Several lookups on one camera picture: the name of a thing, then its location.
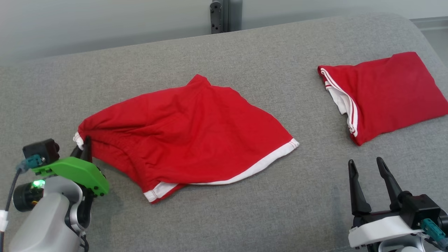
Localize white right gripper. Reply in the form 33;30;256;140
348;157;424;252

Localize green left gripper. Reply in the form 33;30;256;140
31;135;110;230

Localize red basketball jersey white sleeves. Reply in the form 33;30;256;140
317;51;448;146

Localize red shorts white trim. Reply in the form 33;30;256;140
73;74;300;204

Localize grey fabric sofa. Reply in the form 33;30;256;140
0;12;448;252

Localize grey baseboard strip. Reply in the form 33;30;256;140
409;16;448;33

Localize left camera cable teal plug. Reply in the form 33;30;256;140
0;155;46;252

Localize camera cable teal plug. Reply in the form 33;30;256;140
421;218;448;251
0;155;46;252

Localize right camera cable teal plug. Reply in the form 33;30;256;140
421;218;448;251

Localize dark grey post bracket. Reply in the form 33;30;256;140
210;0;224;35

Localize grey vertical partition post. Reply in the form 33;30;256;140
223;0;243;33

